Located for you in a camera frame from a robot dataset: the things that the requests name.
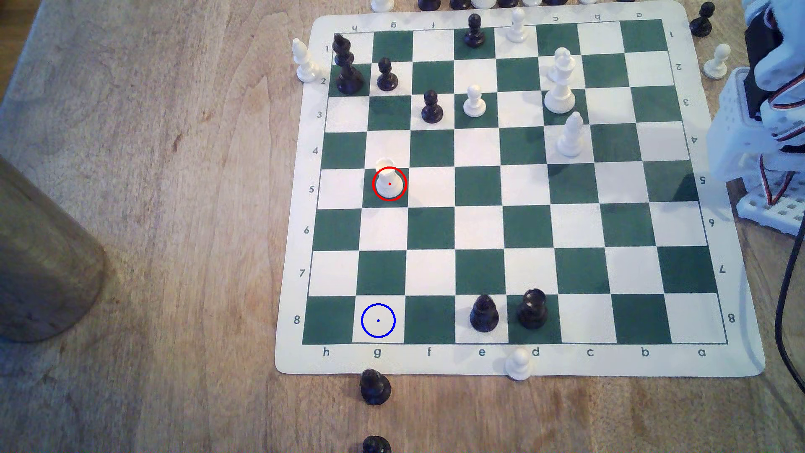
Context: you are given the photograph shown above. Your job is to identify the white rook chess piece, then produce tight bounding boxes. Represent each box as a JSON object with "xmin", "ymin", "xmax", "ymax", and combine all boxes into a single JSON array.
[{"xmin": 374, "ymin": 157, "xmax": 407, "ymax": 201}]

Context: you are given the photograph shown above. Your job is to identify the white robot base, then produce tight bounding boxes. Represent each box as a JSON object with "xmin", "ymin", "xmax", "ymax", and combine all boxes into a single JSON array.
[{"xmin": 706, "ymin": 66, "xmax": 805, "ymax": 239}]

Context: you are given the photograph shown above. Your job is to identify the green white chess board mat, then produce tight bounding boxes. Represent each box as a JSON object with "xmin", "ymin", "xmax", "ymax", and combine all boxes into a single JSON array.
[{"xmin": 275, "ymin": 0, "xmax": 766, "ymax": 378}]

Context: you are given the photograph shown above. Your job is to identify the black bishop chess piece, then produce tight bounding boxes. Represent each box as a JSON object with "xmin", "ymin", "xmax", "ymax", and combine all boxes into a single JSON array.
[{"xmin": 470, "ymin": 294, "xmax": 500, "ymax": 333}]

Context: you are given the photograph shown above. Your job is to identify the white pawn chess piece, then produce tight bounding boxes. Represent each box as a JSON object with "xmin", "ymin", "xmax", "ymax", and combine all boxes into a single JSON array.
[
  {"xmin": 506, "ymin": 348, "xmax": 533, "ymax": 381},
  {"xmin": 506, "ymin": 8, "xmax": 529, "ymax": 44},
  {"xmin": 463, "ymin": 84, "xmax": 487, "ymax": 118},
  {"xmin": 703, "ymin": 43, "xmax": 732, "ymax": 80}
]

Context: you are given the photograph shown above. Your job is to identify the black rook chess piece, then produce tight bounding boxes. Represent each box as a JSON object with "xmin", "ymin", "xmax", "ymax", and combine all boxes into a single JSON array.
[{"xmin": 517, "ymin": 288, "xmax": 548, "ymax": 330}]

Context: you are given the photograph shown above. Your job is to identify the black king chess piece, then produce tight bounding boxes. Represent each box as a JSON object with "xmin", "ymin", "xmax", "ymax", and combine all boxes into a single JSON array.
[{"xmin": 331, "ymin": 33, "xmax": 365, "ymax": 96}]

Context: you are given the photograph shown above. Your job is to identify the white bishop chess piece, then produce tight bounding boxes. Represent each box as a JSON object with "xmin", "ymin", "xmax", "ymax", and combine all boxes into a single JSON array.
[
  {"xmin": 292, "ymin": 38, "xmax": 319, "ymax": 83},
  {"xmin": 556, "ymin": 111, "xmax": 586, "ymax": 158}
]

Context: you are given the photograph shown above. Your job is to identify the white queen chess piece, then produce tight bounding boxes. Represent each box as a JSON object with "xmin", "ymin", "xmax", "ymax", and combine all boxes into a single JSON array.
[{"xmin": 544, "ymin": 47, "xmax": 577, "ymax": 115}]

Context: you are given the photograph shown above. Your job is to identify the blurred wooden cylinder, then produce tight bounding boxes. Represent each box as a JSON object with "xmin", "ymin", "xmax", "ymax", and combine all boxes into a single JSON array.
[{"xmin": 0, "ymin": 154, "xmax": 108, "ymax": 344}]

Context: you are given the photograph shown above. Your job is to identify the red white servo wires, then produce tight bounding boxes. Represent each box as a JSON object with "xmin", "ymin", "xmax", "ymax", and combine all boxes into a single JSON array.
[{"xmin": 759, "ymin": 153, "xmax": 795, "ymax": 207}]

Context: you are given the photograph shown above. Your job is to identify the black cable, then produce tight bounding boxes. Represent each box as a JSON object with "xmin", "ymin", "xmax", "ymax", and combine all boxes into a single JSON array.
[{"xmin": 774, "ymin": 211, "xmax": 805, "ymax": 404}]

